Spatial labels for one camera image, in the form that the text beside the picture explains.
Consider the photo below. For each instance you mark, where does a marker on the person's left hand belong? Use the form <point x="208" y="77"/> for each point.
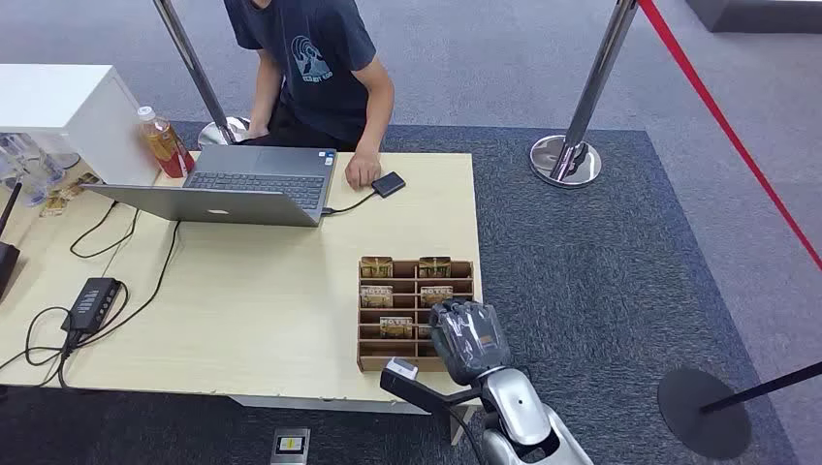
<point x="361" y="170"/>

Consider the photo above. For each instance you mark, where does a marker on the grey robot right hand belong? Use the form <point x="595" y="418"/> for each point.
<point x="469" y="340"/>

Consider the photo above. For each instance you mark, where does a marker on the person's right hand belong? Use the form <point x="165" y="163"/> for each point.
<point x="255" y="133"/>

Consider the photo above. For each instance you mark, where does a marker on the person's left forearm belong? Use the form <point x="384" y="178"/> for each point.
<point x="377" y="112"/>

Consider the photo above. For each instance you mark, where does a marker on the person's right forearm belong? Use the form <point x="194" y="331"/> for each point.
<point x="264" y="90"/>

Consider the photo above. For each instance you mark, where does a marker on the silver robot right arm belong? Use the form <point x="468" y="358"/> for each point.
<point x="520" y="411"/>

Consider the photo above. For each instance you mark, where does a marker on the black square card reader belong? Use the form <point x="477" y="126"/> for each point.
<point x="388" y="184"/>

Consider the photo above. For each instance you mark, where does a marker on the brown hotel key card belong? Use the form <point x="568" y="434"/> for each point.
<point x="376" y="297"/>
<point x="436" y="296"/>
<point x="376" y="267"/>
<point x="395" y="328"/>
<point x="435" y="267"/>

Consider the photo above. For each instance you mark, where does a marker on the wooden card holder rack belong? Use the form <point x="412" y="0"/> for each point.
<point x="411" y="311"/>

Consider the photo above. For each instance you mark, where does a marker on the person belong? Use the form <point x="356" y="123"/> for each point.
<point x="315" y="64"/>

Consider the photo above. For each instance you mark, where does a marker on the loose brown card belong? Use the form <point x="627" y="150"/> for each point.
<point x="80" y="185"/>
<point x="54" y="205"/>

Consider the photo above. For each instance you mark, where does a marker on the grey open laptop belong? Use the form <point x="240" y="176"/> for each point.
<point x="257" y="186"/>

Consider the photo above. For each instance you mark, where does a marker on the tea bottle red label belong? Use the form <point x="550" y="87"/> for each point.
<point x="165" y="144"/>

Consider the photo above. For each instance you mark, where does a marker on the dark grey carpet rug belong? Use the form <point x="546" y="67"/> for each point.
<point x="578" y="269"/>

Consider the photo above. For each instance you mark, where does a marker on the white cabinet box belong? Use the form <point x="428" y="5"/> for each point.
<point x="70" y="109"/>

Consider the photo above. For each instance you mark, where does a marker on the clear glass cup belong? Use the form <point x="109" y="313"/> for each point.
<point x="50" y="165"/>
<point x="22" y="176"/>

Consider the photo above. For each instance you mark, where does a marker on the silver floor socket plate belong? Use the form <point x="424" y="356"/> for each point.
<point x="290" y="446"/>

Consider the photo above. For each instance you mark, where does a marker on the black power adapter box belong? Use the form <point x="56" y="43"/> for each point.
<point x="91" y="305"/>

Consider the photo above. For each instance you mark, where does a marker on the black router with antenna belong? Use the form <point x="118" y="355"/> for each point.
<point x="6" y="257"/>

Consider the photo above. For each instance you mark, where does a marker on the red barrier belt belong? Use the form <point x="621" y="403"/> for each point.
<point x="726" y="125"/>

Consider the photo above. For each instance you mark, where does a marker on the dark grey platform block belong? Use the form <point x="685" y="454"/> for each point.
<point x="758" y="16"/>

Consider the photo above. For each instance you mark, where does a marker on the chrome stanchion post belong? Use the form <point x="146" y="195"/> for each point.
<point x="578" y="122"/>
<point x="205" y="90"/>

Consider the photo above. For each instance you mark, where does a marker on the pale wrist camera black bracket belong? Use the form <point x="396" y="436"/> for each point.
<point x="401" y="370"/>

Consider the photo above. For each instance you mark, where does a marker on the black stanchion post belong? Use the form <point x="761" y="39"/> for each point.
<point x="703" y="414"/>

